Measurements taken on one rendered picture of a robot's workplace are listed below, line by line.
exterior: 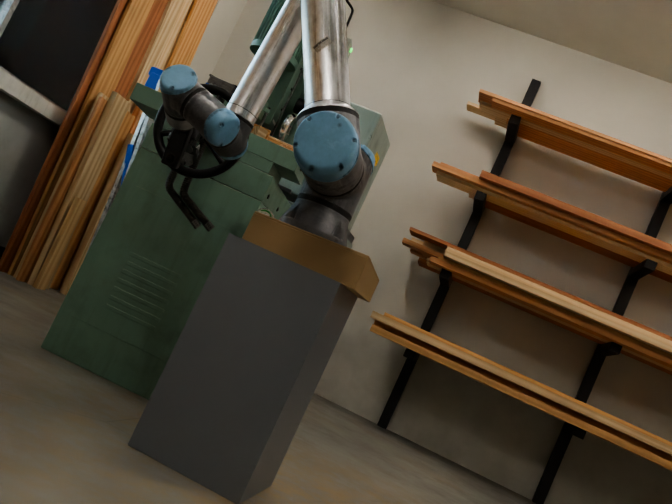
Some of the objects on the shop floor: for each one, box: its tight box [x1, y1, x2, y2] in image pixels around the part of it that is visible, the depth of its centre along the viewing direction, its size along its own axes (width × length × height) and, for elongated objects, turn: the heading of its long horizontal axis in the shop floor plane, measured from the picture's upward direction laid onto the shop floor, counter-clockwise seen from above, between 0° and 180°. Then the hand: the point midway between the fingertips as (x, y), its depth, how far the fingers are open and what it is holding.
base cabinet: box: [41, 147, 266, 400], centre depth 258 cm, size 45×58×71 cm
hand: (185, 164), depth 208 cm, fingers closed
